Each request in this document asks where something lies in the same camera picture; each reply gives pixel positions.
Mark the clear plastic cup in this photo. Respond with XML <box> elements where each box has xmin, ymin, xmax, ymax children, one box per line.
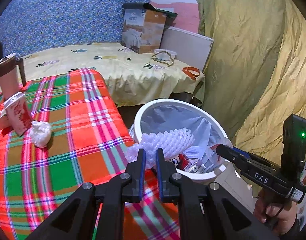
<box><xmin>205</xmin><ymin>144</ymin><xmax>226</xmax><ymax>168</ymax></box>

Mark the white foam fruit net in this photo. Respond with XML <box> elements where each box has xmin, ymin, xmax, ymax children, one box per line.
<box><xmin>125</xmin><ymin>128</ymin><xmax>195</xmax><ymax>169</ymax></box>

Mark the white round trash bin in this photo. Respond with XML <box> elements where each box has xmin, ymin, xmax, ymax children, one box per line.
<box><xmin>125</xmin><ymin>99</ymin><xmax>232</xmax><ymax>183</ymax></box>

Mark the person's right hand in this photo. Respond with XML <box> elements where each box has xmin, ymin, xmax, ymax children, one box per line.
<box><xmin>253</xmin><ymin>189</ymin><xmax>297</xmax><ymax>236</ymax></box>

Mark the silver small carton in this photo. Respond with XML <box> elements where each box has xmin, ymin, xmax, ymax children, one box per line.
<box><xmin>189</xmin><ymin>159</ymin><xmax>213</xmax><ymax>174</ymax></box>

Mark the plaid red green tablecloth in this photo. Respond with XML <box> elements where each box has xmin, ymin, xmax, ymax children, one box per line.
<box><xmin>0</xmin><ymin>68</ymin><xmax>181</xmax><ymax>240</ymax></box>

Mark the olive yellow curtain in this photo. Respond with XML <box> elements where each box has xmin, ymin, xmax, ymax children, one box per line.
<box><xmin>197</xmin><ymin>0</ymin><xmax>306</xmax><ymax>164</ymax></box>

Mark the crumpled white tissue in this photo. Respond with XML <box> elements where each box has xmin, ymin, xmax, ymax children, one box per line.
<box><xmin>29</xmin><ymin>120</ymin><xmax>52</xmax><ymax>148</ymax></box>

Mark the white flat panel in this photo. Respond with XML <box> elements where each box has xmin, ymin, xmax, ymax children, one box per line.
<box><xmin>160</xmin><ymin>27</ymin><xmax>214</xmax><ymax>71</ymax></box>

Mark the red white milk carton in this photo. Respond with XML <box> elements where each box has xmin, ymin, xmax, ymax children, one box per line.
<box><xmin>4</xmin><ymin>92</ymin><xmax>32</xmax><ymax>137</ymax></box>

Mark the yellow pineapple bed sheet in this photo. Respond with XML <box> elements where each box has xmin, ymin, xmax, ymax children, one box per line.
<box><xmin>23</xmin><ymin>43</ymin><xmax>205</xmax><ymax>106</ymax></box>

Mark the cardboard bedding box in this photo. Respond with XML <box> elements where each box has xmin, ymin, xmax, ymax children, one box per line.
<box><xmin>121</xmin><ymin>9</ymin><xmax>167</xmax><ymax>54</ymax></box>

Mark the blue floral headboard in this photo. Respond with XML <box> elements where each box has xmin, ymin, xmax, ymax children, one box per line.
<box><xmin>0</xmin><ymin>0</ymin><xmax>151</xmax><ymax>57</ymax></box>

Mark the orange strap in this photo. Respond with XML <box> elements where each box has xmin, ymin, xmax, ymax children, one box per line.
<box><xmin>182</xmin><ymin>66</ymin><xmax>201</xmax><ymax>81</ymax></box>

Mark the olive cord loop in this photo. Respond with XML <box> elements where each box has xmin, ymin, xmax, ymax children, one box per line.
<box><xmin>151</xmin><ymin>50</ymin><xmax>175</xmax><ymax>68</ymax></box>

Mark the pink brown mug with handle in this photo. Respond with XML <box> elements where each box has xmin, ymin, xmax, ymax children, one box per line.
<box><xmin>0</xmin><ymin>53</ymin><xmax>26</xmax><ymax>101</ymax></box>

